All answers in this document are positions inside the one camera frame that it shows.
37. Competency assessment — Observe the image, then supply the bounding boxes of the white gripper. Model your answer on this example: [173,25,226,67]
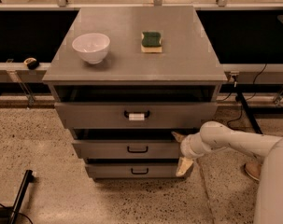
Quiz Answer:
[172,132,210,177]

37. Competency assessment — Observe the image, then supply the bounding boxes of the grey drawer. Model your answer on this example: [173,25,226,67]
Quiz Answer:
[85,163,177,179]
[55,102,217,129]
[72,140,180,159]

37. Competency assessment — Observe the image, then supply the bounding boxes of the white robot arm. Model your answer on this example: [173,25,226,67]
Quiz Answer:
[173,121,283,224]

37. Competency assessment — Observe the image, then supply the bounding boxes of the grey bottom drawer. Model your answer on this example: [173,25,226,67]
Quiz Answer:
[85,163,177,179]

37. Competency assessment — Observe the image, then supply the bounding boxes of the grey drawer cabinet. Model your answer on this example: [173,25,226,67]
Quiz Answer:
[43,7,226,165]

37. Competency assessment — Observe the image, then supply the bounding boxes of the grey top drawer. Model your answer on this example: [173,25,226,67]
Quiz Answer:
[55,102,217,129]

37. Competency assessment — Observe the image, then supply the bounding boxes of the tan work boot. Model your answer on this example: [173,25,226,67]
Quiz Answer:
[244,162,262,181]

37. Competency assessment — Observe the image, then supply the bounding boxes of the black tripod leg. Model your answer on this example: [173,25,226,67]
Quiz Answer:
[235,86,263,134]

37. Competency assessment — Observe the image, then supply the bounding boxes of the green yellow sponge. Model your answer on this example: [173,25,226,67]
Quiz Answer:
[141,32,163,53]

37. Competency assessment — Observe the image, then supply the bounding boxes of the white ceramic bowl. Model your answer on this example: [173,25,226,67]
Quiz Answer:
[72,33,110,64]

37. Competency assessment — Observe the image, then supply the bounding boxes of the black stand leg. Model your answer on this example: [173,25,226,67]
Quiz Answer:
[0,170,34,224]

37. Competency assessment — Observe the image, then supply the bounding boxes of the black yellow tape measure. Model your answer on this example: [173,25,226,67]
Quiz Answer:
[23,58,39,70]

